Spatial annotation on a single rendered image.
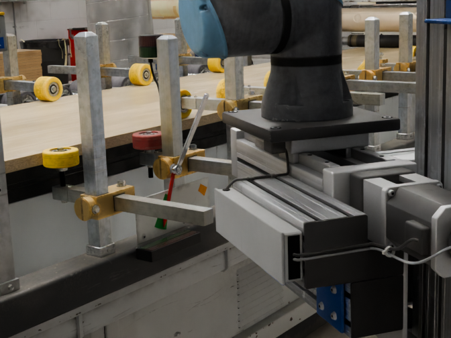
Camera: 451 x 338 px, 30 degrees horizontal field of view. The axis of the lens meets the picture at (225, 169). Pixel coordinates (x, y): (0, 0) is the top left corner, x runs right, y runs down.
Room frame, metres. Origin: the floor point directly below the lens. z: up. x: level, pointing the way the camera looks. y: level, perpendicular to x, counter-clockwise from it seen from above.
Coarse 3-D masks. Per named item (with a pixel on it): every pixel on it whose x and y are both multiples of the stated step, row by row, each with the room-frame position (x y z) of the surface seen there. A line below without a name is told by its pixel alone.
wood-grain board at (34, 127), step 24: (216, 72) 3.47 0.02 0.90; (264, 72) 3.40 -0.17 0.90; (72, 96) 2.86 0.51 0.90; (120, 96) 2.81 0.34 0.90; (144, 96) 2.79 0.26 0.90; (192, 96) 2.75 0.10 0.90; (24, 120) 2.35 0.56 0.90; (48, 120) 2.33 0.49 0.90; (72, 120) 2.31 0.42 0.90; (120, 120) 2.28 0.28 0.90; (144, 120) 2.27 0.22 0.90; (192, 120) 2.28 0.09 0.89; (216, 120) 2.37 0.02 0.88; (24, 144) 1.96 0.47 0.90; (48, 144) 1.95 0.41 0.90; (72, 144) 1.94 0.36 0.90; (120, 144) 2.05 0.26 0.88; (24, 168) 1.81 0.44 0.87
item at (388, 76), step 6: (348, 72) 2.80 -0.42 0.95; (354, 72) 2.78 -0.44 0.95; (360, 72) 2.77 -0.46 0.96; (384, 72) 2.72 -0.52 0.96; (390, 72) 2.71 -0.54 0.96; (396, 72) 2.69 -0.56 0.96; (402, 72) 2.68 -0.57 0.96; (408, 72) 2.67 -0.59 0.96; (414, 72) 2.66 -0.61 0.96; (384, 78) 2.72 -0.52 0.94; (390, 78) 2.71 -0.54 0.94; (396, 78) 2.69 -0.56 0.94; (402, 78) 2.68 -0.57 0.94; (408, 78) 2.67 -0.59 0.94; (414, 78) 2.66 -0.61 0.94
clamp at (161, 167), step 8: (192, 152) 1.94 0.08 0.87; (200, 152) 1.96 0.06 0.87; (160, 160) 1.89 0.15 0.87; (168, 160) 1.89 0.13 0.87; (176, 160) 1.89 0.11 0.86; (184, 160) 1.92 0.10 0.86; (160, 168) 1.89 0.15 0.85; (168, 168) 1.87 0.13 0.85; (184, 168) 1.91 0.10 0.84; (160, 176) 1.89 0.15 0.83; (168, 176) 1.88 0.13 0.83; (176, 176) 1.89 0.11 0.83
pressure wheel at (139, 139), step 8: (136, 136) 1.99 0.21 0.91; (144, 136) 1.98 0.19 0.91; (152, 136) 1.98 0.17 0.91; (160, 136) 2.00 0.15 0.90; (136, 144) 1.99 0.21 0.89; (144, 144) 1.98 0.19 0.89; (152, 144) 1.98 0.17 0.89; (160, 144) 1.99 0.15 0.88; (144, 152) 2.01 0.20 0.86; (152, 152) 2.01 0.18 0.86; (152, 168) 2.02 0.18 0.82; (152, 176) 2.02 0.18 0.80
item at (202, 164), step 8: (160, 152) 2.01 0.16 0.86; (144, 160) 2.01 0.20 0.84; (152, 160) 1.99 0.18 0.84; (192, 160) 1.92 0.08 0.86; (200, 160) 1.91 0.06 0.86; (208, 160) 1.89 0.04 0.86; (216, 160) 1.89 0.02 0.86; (224, 160) 1.88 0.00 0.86; (192, 168) 1.92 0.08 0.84; (200, 168) 1.91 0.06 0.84; (208, 168) 1.89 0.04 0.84; (216, 168) 1.88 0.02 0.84; (224, 168) 1.86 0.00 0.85
